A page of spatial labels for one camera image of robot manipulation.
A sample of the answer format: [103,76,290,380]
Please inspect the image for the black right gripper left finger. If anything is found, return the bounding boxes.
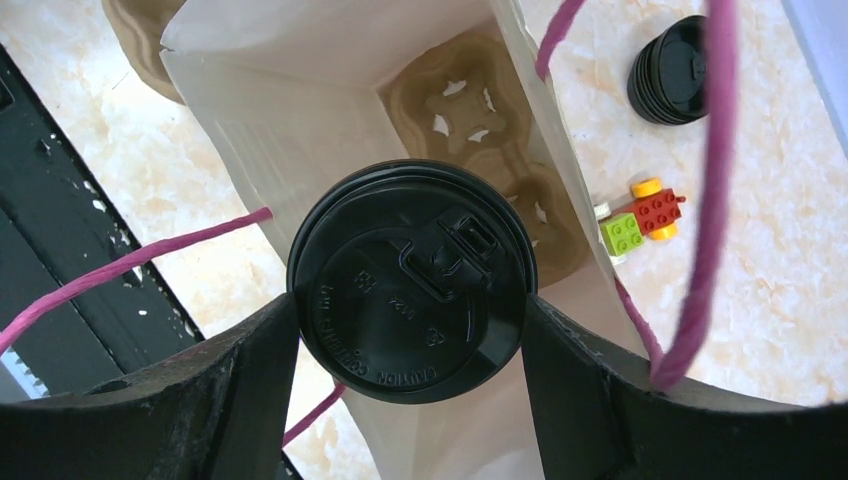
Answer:
[1,294,299,479]

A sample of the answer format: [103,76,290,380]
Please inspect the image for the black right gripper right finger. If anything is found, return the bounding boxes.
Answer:
[522,296,847,479]

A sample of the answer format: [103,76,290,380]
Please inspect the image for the black coffee cup lid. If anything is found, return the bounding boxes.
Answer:
[287,159,538,404]

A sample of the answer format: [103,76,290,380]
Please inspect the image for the beige pink cake bag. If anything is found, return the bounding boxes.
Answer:
[0,0,740,480]

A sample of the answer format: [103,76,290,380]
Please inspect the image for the red green toy car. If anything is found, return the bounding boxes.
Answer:
[594,177,687,265]

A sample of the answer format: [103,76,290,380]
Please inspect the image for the brown carrier inside bag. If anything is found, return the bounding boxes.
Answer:
[382,33,588,287]

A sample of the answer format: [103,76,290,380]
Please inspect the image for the brown cardboard cup carrier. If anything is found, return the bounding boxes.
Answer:
[101,0,185,105]

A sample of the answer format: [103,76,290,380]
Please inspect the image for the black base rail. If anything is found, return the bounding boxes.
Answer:
[0,42,306,480]

